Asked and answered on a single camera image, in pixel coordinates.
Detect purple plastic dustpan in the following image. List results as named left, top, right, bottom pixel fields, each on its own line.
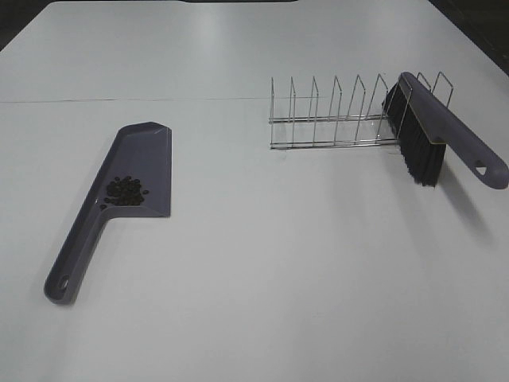
left=43, top=122, right=172, bottom=305

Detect pile of coffee beans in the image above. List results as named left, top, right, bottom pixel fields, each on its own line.
left=99, top=176, right=150, bottom=210

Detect purple brush black bristles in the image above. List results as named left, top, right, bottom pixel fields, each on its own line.
left=383, top=72, right=508, bottom=189

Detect chrome wire dish rack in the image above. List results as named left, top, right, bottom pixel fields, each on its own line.
left=269, top=71, right=456, bottom=150

